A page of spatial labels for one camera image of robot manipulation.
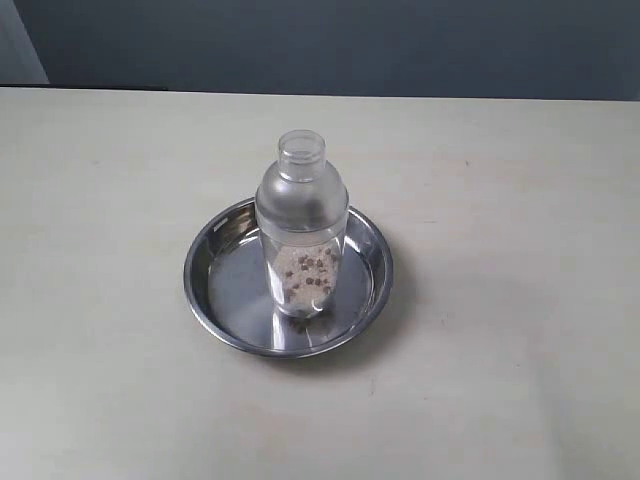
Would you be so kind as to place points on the clear plastic shaker bottle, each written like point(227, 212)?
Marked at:
point(301, 208)

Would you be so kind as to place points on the round stainless steel tray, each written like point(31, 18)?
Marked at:
point(225, 284)

